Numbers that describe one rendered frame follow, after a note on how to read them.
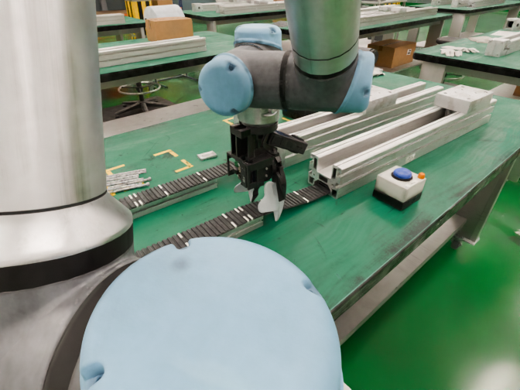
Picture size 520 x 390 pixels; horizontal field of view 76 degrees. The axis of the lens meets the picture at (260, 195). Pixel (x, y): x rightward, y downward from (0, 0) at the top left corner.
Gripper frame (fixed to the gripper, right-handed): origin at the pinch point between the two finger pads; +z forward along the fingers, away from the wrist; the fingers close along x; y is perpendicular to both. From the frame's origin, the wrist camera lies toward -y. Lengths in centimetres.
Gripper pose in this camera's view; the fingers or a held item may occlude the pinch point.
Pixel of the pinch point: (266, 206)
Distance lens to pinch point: 72.4
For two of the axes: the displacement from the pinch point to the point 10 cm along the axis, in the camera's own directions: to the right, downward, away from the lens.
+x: 6.1, 4.4, -6.6
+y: -8.0, 3.4, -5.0
